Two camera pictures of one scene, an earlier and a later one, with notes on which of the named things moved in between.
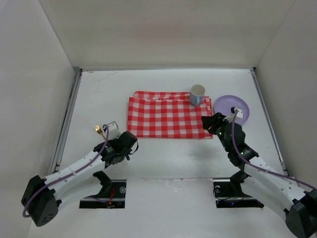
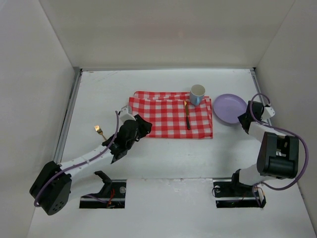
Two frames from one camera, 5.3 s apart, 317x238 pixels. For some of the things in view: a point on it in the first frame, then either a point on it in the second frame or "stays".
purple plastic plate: (223, 106) stays
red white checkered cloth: (166, 115) stays
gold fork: (98, 129) stays
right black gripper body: (215, 121) → (245, 120)
